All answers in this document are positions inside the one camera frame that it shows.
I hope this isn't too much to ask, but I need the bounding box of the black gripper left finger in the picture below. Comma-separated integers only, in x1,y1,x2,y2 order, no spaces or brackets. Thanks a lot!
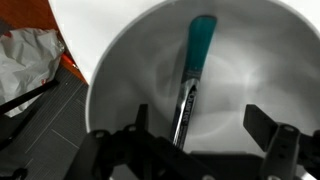
64,104,216,180

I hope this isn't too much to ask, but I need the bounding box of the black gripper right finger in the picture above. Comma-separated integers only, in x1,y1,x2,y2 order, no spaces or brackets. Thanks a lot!
243,104,320,180

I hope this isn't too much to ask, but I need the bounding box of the teal and silver pen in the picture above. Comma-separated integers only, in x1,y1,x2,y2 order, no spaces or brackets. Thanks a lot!
170,16,217,149

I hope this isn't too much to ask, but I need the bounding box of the white round bowl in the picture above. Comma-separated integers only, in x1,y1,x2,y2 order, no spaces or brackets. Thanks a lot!
86,0,320,154

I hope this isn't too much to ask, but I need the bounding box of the white plastic bag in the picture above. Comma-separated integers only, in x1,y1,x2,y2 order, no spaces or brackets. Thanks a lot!
0,28,65,105

